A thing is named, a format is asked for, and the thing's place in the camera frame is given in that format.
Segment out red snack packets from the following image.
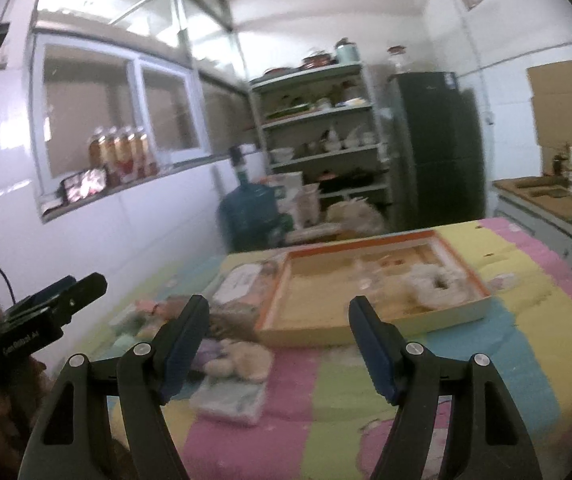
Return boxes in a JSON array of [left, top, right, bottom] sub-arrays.
[[60, 169, 108, 204]]

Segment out white sack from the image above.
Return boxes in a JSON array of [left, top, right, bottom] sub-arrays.
[[266, 172, 321, 228]]

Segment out grey metal shelf rack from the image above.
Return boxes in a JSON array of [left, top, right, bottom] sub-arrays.
[[248, 62, 397, 211]]

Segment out kitchen counter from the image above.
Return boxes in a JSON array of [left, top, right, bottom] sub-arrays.
[[491, 176, 572, 273]]

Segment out cardboard wall panel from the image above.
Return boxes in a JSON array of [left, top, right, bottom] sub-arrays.
[[526, 58, 572, 149]]

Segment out teal pot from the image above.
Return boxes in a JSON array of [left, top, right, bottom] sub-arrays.
[[335, 39, 361, 65]]

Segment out white fluffy plush ring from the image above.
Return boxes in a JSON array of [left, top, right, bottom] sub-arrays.
[[401, 262, 482, 311]]

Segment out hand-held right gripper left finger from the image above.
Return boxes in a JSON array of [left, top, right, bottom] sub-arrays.
[[18, 294, 212, 480]]

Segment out floral printed box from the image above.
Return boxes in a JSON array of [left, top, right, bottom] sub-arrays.
[[210, 260, 287, 311]]

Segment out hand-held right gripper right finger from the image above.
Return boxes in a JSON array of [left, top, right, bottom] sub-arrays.
[[348, 295, 544, 480]]

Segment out glass jar with lid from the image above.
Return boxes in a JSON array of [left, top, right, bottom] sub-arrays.
[[387, 46, 409, 75]]

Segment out orange-edged cardboard tray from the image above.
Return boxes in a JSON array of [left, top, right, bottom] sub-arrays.
[[256, 230, 492, 348]]

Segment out orange drink bottle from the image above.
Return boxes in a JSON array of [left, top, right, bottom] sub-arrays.
[[88, 129, 107, 171], [119, 126, 136, 181], [134, 126, 159, 178], [105, 127, 121, 183]]

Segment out white framed window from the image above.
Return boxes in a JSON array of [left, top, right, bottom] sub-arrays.
[[30, 29, 213, 223]]

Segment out leopard print cloth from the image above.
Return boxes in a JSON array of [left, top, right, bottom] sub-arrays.
[[206, 309, 263, 343]]

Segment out dark refrigerator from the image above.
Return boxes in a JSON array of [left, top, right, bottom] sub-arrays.
[[385, 71, 488, 232]]

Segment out green patterned tissue pack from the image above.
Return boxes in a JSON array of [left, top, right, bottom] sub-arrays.
[[190, 376, 268, 427]]

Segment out clear plastic bag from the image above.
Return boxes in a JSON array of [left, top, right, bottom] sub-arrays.
[[326, 199, 386, 236]]

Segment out beige teddy bear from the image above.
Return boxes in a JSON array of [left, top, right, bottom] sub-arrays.
[[201, 337, 275, 382]]

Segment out blue water jug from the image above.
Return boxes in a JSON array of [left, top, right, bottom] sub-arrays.
[[217, 147, 288, 253]]

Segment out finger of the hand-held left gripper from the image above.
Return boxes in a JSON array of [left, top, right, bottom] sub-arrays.
[[13, 276, 78, 318], [63, 272, 108, 313]]

